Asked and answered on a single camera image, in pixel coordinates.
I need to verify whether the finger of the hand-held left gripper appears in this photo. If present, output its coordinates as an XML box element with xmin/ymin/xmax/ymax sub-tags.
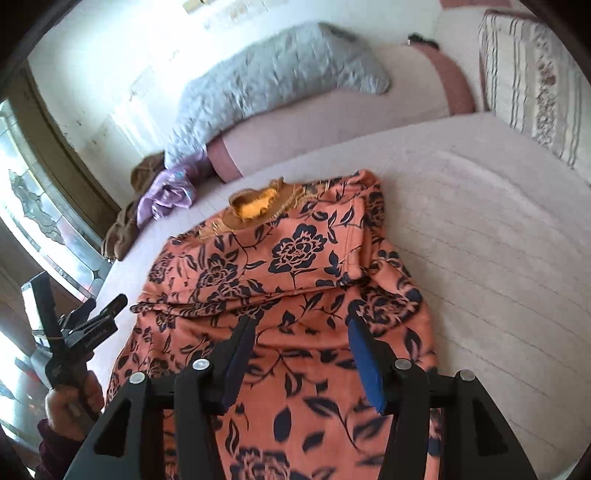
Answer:
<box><xmin>21</xmin><ymin>271</ymin><xmax>64</xmax><ymax>344</ymax></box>
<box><xmin>59</xmin><ymin>294</ymin><xmax>129</xmax><ymax>352</ymax></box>

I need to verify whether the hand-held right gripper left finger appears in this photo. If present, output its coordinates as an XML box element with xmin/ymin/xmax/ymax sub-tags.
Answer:
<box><xmin>65</xmin><ymin>318</ymin><xmax>257</xmax><ymax>480</ymax></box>

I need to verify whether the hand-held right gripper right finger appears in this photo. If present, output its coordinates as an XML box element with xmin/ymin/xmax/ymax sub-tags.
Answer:
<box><xmin>347</xmin><ymin>318</ymin><xmax>539</xmax><ymax>480</ymax></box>

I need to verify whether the orange floral garment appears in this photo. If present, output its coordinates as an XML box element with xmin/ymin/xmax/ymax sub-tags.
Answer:
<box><xmin>104</xmin><ymin>169</ymin><xmax>444</xmax><ymax>480</ymax></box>

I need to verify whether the person's left forearm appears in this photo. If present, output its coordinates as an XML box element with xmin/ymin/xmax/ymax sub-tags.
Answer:
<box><xmin>33</xmin><ymin>418</ymin><xmax>86</xmax><ymax>480</ymax></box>

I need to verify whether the person's left hand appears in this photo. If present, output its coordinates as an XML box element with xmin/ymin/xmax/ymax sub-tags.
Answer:
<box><xmin>45</xmin><ymin>369</ymin><xmax>105</xmax><ymax>435</ymax></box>

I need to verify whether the brown cloth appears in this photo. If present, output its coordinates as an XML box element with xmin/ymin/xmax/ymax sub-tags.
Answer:
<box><xmin>102</xmin><ymin>152</ymin><xmax>167</xmax><ymax>261</ymax></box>

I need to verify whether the patterned glass window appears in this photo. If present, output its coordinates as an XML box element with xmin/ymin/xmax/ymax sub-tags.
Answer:
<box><xmin>0</xmin><ymin>99</ymin><xmax>114</xmax><ymax>301</ymax></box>

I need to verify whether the purple shiny cloth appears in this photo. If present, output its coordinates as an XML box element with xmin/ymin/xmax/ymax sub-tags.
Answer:
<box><xmin>136</xmin><ymin>154</ymin><xmax>208</xmax><ymax>227</ymax></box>

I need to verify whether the bed with pink sheet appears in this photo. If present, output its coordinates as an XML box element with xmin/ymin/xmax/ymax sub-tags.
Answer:
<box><xmin>99</xmin><ymin>113</ymin><xmax>591</xmax><ymax>480</ymax></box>

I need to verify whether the pink bolster pillow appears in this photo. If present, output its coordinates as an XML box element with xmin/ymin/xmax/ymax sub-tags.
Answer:
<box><xmin>205</xmin><ymin>44</ymin><xmax>476</xmax><ymax>183</ymax></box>

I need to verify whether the grey quilted blanket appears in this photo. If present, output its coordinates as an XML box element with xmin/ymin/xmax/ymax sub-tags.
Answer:
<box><xmin>164</xmin><ymin>21</ymin><xmax>392</xmax><ymax>169</ymax></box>

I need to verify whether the striped pillow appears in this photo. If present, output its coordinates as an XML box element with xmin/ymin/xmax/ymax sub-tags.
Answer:
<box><xmin>478</xmin><ymin>9</ymin><xmax>591</xmax><ymax>183</ymax></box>

